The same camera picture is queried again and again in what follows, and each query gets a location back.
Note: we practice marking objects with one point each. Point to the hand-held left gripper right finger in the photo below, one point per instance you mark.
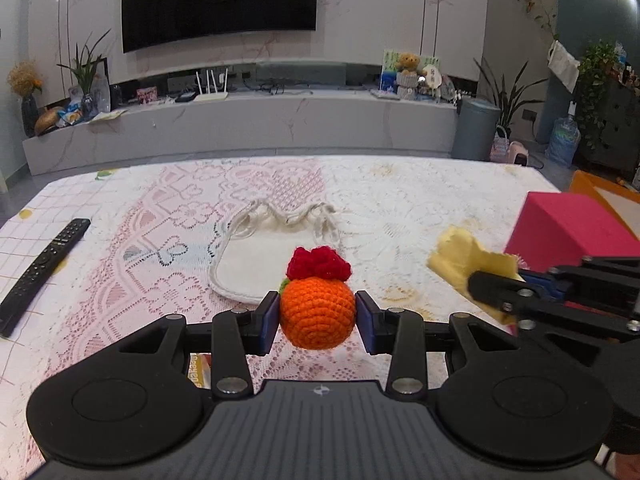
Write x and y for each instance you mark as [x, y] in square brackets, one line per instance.
[365, 327]

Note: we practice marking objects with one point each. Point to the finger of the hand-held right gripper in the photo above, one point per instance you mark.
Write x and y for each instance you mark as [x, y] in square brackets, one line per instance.
[500, 290]
[542, 282]

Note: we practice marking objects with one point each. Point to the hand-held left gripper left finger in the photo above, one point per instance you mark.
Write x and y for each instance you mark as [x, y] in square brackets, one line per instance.
[267, 322]

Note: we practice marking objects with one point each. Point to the yellow cloth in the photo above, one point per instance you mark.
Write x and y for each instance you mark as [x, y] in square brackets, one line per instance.
[460, 260]

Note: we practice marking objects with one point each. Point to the orange crochet ball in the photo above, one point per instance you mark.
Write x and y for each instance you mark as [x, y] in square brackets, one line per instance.
[317, 310]

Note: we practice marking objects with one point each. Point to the orange cardboard box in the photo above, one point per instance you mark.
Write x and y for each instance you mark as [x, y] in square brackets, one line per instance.
[582, 182]

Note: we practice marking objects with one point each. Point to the yellow packet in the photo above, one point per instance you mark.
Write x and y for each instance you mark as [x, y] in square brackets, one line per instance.
[197, 372]

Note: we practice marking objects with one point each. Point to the pink small appliance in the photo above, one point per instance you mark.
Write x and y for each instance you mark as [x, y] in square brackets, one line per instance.
[512, 152]

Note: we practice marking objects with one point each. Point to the blue water bottle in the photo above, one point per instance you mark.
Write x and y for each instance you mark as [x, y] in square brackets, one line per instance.
[564, 142]

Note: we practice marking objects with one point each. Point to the grey trash bin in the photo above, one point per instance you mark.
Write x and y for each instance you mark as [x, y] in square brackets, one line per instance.
[475, 130]

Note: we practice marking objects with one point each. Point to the tall potted plant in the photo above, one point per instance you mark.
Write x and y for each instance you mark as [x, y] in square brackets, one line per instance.
[507, 100]

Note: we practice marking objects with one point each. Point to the grey marble tv console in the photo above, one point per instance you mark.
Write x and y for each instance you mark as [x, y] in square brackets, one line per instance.
[250, 125]

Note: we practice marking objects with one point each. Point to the green leafy plant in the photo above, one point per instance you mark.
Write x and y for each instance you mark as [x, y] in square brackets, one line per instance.
[597, 80]

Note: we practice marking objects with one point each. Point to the white hanging bag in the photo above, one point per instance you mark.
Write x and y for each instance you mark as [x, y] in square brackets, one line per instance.
[564, 65]

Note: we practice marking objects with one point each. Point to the round hand fan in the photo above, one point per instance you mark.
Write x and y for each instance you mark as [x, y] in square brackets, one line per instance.
[431, 79]

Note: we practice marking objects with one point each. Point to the white gift basket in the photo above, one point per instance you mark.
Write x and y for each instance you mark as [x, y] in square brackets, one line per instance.
[407, 85]

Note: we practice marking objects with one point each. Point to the black remote control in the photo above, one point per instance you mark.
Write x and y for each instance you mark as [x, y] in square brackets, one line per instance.
[45, 265]

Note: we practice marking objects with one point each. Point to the white router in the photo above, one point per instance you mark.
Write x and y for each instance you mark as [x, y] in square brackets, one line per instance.
[211, 95]

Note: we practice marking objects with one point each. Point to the black set-top box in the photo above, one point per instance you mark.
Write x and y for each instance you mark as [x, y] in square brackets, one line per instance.
[185, 96]

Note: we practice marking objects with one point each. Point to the brown teddy bear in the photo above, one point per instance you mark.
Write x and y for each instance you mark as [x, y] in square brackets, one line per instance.
[407, 62]

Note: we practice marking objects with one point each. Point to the pink card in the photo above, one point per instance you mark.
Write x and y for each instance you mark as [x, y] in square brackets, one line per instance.
[147, 94]

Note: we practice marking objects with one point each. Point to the blue snack bag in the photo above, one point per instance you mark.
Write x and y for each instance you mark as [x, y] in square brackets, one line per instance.
[70, 114]

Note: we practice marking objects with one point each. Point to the brown bread loaf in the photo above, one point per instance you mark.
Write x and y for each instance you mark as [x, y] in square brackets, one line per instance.
[47, 121]

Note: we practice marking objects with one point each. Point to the green plant in glass vase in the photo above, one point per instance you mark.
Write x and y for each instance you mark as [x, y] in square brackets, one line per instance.
[85, 75]

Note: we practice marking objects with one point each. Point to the black television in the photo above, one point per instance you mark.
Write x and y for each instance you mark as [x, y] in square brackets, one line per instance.
[220, 0]

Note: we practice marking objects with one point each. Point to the dried flowers in dark vase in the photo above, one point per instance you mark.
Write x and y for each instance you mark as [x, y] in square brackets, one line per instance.
[27, 90]

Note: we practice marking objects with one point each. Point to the wall socket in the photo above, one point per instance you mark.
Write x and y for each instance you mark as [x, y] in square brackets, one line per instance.
[529, 115]

